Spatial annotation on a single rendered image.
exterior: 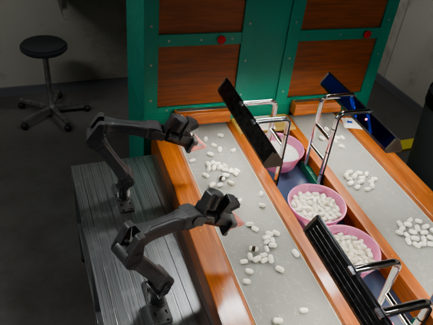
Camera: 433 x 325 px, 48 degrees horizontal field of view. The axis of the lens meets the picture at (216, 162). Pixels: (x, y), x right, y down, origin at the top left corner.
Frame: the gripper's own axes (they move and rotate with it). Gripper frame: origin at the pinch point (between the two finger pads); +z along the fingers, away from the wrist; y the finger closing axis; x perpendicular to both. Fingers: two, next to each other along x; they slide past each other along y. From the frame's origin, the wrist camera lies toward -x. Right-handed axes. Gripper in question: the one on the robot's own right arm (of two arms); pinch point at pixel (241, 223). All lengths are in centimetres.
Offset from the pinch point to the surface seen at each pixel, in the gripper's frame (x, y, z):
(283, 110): -11, 91, 66
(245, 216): 12.2, 19.3, 20.3
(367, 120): -45, 35, 58
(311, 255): -0.1, -10.1, 32.4
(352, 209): -13, 10, 61
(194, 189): 19.7, 39.0, 4.9
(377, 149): -29, 48, 98
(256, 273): 13.3, -11.4, 12.2
